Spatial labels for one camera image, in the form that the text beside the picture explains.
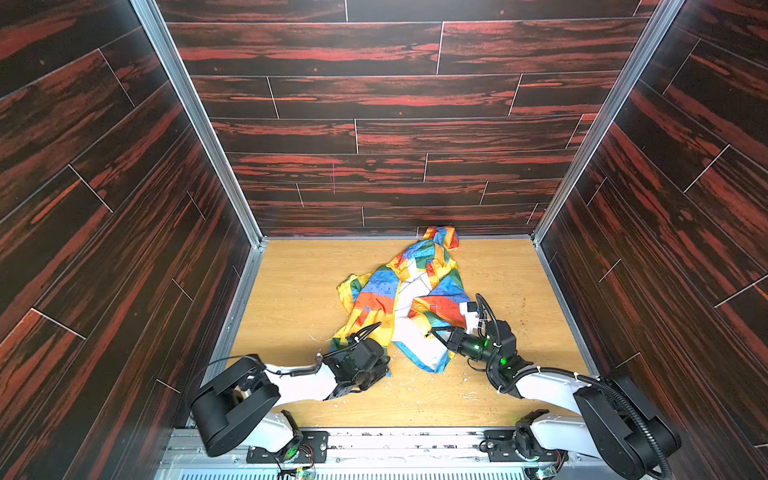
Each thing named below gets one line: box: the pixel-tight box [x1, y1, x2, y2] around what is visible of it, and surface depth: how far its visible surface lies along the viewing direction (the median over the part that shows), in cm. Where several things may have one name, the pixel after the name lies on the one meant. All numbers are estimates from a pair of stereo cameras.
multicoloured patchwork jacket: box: [331, 226, 472, 376], surface depth 98 cm
